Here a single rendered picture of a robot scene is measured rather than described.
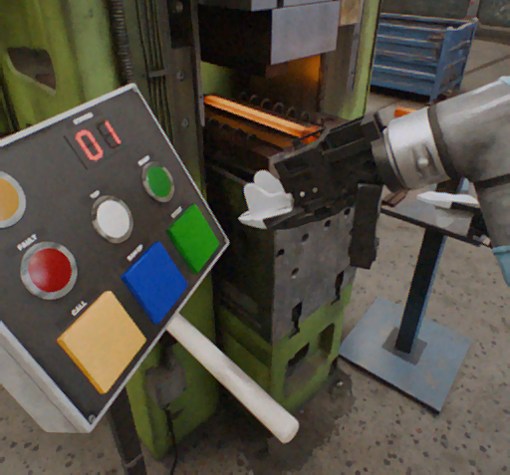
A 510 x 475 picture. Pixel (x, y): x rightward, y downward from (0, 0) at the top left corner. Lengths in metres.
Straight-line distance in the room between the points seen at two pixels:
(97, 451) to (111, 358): 1.15
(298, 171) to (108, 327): 0.27
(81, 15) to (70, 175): 0.34
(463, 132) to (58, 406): 0.45
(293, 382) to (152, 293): 1.02
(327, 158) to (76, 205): 0.28
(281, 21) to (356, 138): 0.43
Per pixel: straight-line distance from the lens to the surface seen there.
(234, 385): 0.90
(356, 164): 0.47
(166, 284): 0.56
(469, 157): 0.43
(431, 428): 1.70
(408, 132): 0.44
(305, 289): 1.16
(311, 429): 1.60
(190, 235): 0.61
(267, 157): 0.92
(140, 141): 0.60
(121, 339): 0.50
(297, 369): 1.53
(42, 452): 1.69
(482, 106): 0.43
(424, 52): 4.66
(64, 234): 0.49
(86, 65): 0.80
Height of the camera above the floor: 1.36
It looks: 32 degrees down
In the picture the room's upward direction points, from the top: straight up
